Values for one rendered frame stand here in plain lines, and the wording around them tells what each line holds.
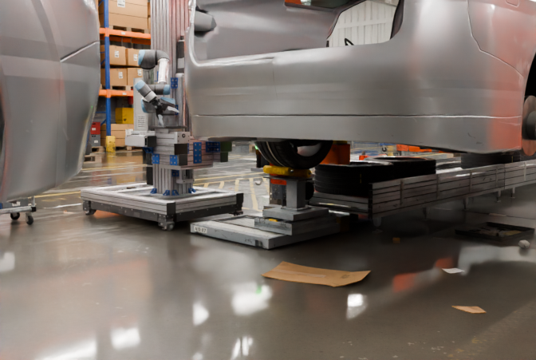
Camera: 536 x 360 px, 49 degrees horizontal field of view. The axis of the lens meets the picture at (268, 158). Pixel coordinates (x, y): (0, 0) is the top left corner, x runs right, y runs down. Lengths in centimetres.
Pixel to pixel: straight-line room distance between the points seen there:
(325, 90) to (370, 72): 25
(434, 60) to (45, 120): 168
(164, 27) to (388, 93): 293
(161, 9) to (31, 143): 403
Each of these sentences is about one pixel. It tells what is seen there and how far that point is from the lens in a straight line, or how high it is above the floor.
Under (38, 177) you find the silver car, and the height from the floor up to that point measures 78.
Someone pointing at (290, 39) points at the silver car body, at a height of 144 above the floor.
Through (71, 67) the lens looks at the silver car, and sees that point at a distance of 134.
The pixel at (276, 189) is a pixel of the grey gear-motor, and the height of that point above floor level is 31.
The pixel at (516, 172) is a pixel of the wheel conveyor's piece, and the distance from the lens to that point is 705.
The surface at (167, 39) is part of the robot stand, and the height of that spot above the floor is 153.
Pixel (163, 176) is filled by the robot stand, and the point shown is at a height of 39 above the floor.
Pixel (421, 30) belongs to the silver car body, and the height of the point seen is 125.
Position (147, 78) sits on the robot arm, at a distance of 473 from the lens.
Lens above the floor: 91
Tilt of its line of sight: 4 degrees down
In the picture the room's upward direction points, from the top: straight up
